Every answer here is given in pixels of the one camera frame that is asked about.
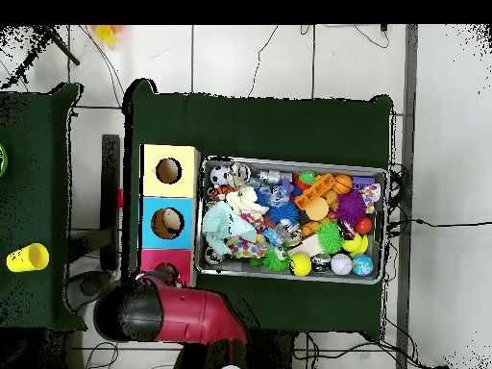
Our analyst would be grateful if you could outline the mint green cloth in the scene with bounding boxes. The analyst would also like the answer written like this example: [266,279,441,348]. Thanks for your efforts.
[201,201,258,257]

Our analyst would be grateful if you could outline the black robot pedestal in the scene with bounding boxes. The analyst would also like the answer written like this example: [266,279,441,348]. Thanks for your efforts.
[245,329,297,369]

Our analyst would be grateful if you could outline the shallow metal mesh bin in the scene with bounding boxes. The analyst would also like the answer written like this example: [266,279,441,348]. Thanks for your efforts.
[193,155,389,285]

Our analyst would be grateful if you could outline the black cable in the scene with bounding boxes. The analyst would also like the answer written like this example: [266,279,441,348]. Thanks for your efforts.
[387,217,492,229]

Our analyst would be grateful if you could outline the blue globe ball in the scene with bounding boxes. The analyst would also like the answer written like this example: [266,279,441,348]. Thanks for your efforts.
[352,254,375,277]

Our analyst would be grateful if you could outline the orange striped tiger plush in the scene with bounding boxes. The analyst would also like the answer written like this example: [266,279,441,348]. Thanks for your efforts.
[208,184,237,202]

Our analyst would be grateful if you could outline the colourful polka-dot cloth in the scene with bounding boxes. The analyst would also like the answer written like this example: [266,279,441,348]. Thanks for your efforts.
[226,210,268,259]

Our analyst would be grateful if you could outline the black rod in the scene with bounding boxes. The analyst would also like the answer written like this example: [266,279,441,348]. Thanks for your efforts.
[39,25,82,66]

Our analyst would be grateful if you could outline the dark green table cloth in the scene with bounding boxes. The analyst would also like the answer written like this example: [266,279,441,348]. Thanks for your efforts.
[0,82,86,332]
[121,78,394,341]

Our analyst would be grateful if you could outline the yellow plastic cup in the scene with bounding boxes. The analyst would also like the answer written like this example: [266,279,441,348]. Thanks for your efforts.
[93,25,117,48]
[6,242,50,273]

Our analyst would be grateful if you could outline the white baseball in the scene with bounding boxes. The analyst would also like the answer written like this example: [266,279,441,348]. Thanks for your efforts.
[330,253,354,277]

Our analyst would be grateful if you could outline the black and white soccer ball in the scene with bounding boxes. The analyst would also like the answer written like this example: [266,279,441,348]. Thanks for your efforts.
[209,164,231,186]

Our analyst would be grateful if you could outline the green tentacle puffer ball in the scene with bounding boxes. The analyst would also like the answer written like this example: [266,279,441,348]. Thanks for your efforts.
[315,219,344,255]

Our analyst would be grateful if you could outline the yellow smiley ball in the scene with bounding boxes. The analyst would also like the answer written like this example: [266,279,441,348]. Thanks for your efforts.
[288,253,312,277]

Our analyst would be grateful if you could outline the orange basketball toy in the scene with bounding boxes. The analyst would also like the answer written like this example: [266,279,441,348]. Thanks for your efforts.
[331,173,354,196]

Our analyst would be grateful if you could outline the cream white cloth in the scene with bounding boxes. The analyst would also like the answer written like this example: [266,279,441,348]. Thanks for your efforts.
[225,185,270,216]

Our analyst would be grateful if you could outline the purple spiky ball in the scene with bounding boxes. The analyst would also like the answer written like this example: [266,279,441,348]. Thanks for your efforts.
[332,188,367,226]

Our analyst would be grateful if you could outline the wooden box with three holes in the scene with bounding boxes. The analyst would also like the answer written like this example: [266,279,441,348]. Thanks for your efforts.
[136,143,202,288]

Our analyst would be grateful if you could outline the black flat panel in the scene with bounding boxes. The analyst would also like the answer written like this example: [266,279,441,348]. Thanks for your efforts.
[100,134,121,272]

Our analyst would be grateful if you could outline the orange plastic building block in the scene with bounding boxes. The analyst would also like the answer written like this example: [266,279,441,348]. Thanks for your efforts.
[294,172,336,210]

